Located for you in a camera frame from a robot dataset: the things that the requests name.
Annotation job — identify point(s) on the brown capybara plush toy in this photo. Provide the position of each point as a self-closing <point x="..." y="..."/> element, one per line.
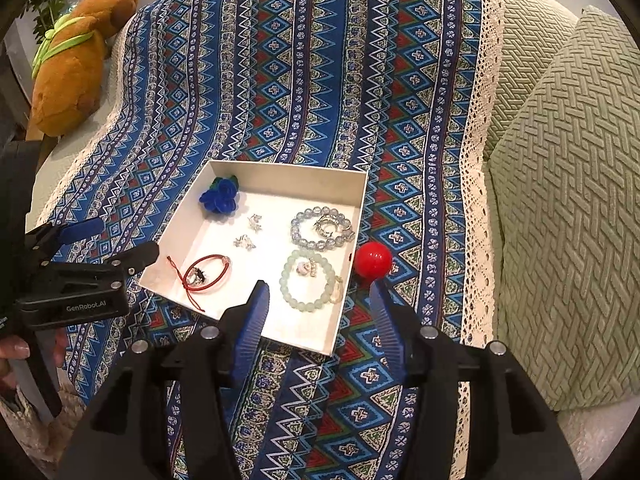
<point x="70" y="80"/>

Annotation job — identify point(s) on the red ball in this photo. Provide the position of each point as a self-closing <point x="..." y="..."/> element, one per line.
<point x="372" y="259"/>

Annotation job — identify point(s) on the white cardboard box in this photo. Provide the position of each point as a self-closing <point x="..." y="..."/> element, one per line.
<point x="280" y="310"/>

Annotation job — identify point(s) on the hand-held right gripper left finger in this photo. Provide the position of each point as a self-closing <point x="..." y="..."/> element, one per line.
<point x="250" y="330"/>

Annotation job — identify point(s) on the person's left hand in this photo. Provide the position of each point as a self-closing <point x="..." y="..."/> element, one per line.
<point x="17" y="347"/>

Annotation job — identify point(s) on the beige fluffy rug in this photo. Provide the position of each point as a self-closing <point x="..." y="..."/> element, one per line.
<point x="30" y="435"/>

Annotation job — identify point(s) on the blue felt flower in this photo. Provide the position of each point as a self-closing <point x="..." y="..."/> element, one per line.
<point x="220" y="197"/>

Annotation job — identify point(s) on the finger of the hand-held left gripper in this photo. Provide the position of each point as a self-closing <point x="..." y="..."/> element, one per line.
<point x="140" y="255"/>
<point x="80" y="230"/>

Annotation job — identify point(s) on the green textured pillow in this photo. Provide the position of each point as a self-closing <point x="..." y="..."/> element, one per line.
<point x="575" y="235"/>

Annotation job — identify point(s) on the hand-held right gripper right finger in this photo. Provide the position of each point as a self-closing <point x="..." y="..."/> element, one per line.
<point x="387" y="330"/>

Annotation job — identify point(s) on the blue patterned blanket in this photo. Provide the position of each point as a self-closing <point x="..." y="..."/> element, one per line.
<point x="325" y="85"/>

